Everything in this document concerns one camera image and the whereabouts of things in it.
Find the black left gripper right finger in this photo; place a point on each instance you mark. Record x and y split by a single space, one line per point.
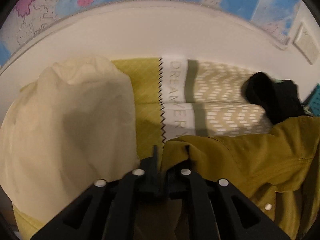
202 201

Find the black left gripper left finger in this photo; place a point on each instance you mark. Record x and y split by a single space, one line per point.
107 210

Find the mustard brown jacket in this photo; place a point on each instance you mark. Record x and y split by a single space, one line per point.
278 171

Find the cream folded garment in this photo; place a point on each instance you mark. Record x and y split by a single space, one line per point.
62 134

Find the patterned pillow with lettering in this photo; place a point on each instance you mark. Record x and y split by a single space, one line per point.
192 81

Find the black garment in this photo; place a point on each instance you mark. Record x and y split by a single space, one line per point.
279 99

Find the yellow green bedsheet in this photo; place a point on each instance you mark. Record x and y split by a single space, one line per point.
147 99

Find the teal patterned blanket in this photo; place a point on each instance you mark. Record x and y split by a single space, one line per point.
312 103

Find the white wall switch plate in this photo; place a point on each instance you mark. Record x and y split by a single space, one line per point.
306 44

